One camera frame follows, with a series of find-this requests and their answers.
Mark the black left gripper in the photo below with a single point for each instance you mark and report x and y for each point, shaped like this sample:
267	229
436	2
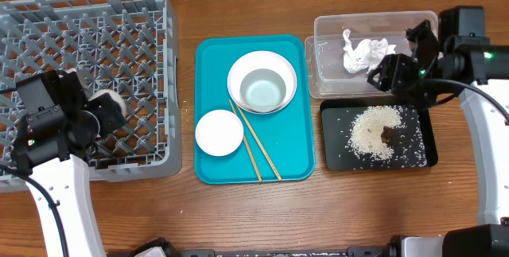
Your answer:
111	111

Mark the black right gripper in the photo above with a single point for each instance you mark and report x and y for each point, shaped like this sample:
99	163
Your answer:
392	72

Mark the cream paper cup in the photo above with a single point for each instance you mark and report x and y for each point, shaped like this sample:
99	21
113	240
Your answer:
115	96

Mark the white tissue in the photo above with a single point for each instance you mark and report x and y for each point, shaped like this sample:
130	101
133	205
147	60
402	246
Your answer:
367	55

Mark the brown food scrap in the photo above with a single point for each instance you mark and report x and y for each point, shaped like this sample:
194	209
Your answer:
387	135

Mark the white rice pile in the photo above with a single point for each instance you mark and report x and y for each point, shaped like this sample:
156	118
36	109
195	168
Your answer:
367	129

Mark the grey bowl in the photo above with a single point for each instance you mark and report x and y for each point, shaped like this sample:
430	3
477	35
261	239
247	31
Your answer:
262	90

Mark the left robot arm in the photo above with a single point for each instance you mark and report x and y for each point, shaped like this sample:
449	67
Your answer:
50	152

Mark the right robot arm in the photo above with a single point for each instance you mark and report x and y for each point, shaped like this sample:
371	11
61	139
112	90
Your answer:
459	61

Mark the clear plastic waste bin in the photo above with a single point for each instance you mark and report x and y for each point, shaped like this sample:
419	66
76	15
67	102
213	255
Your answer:
324	50

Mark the black waste tray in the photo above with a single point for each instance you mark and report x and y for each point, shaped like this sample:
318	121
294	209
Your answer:
412	143

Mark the grey plastic dish rack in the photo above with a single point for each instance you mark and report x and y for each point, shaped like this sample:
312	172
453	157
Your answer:
127	46

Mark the pink bowl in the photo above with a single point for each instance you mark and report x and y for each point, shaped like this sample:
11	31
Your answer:
219	133

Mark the left wooden chopstick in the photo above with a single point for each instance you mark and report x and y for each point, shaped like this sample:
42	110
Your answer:
246	143

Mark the wooden chopstick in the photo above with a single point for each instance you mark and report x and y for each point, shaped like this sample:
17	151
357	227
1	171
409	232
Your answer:
260	145
246	143

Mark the pink plate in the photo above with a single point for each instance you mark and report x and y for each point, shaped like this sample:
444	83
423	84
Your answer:
258	60

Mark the teal plastic tray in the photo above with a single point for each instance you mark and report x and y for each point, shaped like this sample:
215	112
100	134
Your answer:
286	134

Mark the right wooden chopstick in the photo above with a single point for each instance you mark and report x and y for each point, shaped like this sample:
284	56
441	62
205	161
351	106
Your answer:
260	145

